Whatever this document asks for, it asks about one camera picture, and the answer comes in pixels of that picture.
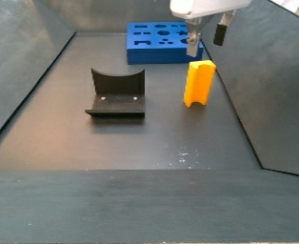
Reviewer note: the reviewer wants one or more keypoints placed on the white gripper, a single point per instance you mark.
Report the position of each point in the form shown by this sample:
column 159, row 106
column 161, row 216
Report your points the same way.
column 193, row 10

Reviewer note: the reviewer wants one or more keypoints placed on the yellow arch block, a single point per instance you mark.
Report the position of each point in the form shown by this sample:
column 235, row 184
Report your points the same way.
column 199, row 82

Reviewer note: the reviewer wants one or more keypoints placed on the blue shape-sorting board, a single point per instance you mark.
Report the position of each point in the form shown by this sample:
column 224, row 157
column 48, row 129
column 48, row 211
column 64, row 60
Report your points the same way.
column 157, row 43

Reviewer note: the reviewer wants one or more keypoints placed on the black curved fixture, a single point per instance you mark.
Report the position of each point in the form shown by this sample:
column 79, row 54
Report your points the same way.
column 119, row 95

